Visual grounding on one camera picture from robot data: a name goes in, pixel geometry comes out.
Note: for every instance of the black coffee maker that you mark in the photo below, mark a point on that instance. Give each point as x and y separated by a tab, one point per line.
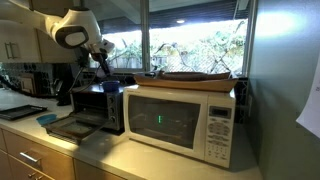
63	90

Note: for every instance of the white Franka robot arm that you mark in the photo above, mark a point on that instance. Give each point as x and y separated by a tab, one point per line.
76	26

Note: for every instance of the window frame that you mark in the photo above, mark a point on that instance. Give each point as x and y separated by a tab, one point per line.
144	33

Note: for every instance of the white paper sheet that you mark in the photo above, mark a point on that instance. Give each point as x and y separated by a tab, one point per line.
311	110

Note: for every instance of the glass toaster oven door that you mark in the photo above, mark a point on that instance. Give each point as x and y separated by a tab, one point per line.
71	128

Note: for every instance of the upper wall cabinet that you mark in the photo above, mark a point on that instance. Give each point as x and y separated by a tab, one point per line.
30	46

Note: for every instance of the wooden serving tray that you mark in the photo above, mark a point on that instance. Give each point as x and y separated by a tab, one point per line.
200	85

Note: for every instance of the white microwave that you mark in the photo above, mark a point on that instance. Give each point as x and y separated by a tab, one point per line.
166	123

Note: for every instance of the dark blue bowl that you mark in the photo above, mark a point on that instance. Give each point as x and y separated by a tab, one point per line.
110	86

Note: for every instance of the wooden cabinet drawer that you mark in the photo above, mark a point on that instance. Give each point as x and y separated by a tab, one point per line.
50	160

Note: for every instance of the silver toaster oven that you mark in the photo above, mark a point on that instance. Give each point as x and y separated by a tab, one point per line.
96	106

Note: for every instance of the flat black tray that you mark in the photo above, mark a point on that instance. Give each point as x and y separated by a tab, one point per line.
20	111

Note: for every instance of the brown wooden dish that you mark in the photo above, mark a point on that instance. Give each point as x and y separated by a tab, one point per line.
190	76

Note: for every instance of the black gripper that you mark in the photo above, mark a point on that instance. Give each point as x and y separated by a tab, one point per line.
99	58

